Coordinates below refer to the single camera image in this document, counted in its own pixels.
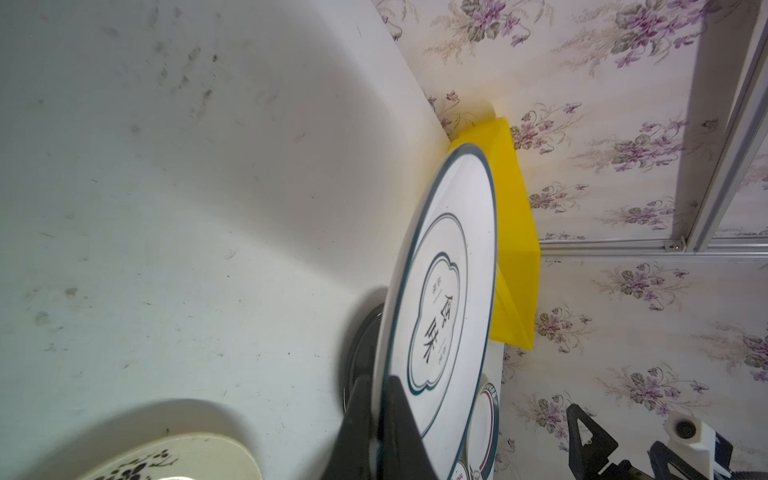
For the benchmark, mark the aluminium frame post right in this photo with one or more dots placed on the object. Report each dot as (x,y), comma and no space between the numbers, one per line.
(729,77)

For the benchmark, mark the white plate green text rim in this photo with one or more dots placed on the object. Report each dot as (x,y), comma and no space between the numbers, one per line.
(460,471)

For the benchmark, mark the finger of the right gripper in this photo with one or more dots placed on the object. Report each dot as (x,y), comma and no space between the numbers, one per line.
(667,465)
(590,446)

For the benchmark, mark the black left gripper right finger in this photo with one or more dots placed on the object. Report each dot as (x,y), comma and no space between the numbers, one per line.
(402,452)

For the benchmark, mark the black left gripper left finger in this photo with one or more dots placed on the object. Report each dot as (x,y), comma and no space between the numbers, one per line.
(350,456)

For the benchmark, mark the yellow plastic bin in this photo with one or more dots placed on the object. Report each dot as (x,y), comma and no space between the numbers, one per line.
(519,255)

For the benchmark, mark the black round plate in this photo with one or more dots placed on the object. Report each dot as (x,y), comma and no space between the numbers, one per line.
(361,354)

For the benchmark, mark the white plate red green rim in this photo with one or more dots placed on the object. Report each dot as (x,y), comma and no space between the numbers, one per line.
(482,434)

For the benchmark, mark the cream plate black ink pattern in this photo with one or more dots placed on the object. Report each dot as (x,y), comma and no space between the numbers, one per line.
(183,456)

